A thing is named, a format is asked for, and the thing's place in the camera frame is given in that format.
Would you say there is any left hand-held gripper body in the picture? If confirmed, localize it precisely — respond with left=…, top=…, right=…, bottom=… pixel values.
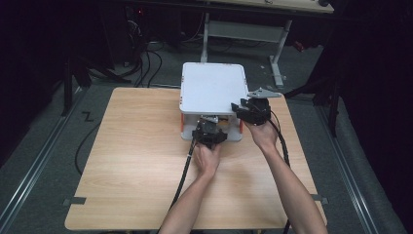
left=191, top=114, right=229, bottom=150

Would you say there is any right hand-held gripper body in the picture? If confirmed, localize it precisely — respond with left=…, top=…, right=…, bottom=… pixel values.
left=239, top=87, right=283, bottom=127

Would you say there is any white two-tier shoe rack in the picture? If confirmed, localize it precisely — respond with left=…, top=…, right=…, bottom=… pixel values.
left=178, top=61, right=250, bottom=143

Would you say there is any person's left hand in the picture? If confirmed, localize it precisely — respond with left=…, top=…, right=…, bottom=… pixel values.
left=192, top=141, right=224, bottom=179

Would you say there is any person's right hand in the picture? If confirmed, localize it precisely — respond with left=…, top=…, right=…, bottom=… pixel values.
left=244, top=115, right=281, bottom=154

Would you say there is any black metal stand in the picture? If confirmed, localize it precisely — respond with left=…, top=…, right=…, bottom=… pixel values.
left=59, top=57, right=94, bottom=118
left=283, top=73, right=343, bottom=138

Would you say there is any small red object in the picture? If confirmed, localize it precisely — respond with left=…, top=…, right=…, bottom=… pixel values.
left=292, top=40, right=307, bottom=54

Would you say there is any white-framed desk with wooden top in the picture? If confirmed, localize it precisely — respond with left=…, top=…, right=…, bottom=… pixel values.
left=194, top=0, right=335, bottom=90

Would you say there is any grey tape strip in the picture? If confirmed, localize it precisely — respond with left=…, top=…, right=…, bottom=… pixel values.
left=311, top=193, right=329, bottom=207
left=62, top=196, right=88, bottom=208

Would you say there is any dark computer tower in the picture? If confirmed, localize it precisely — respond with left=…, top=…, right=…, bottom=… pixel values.
left=120, top=5, right=148, bottom=66

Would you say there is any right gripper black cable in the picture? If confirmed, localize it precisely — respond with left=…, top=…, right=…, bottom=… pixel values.
left=267, top=109, right=292, bottom=234

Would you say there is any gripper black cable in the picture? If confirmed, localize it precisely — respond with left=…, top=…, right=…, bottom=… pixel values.
left=157, top=136, right=200, bottom=234
left=267, top=109, right=292, bottom=234

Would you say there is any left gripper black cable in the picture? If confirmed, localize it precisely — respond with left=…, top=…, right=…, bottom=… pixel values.
left=157, top=136, right=200, bottom=234

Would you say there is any bundle of black floor cables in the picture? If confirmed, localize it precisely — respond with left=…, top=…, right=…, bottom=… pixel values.
left=125, top=19, right=164, bottom=89

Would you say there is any metal floor rail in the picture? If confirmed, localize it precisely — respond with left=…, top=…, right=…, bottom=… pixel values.
left=315, top=104, right=382, bottom=234
left=0, top=87, right=86, bottom=230

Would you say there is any black floor cable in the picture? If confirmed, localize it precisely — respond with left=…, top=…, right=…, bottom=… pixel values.
left=74, top=121, right=102, bottom=176

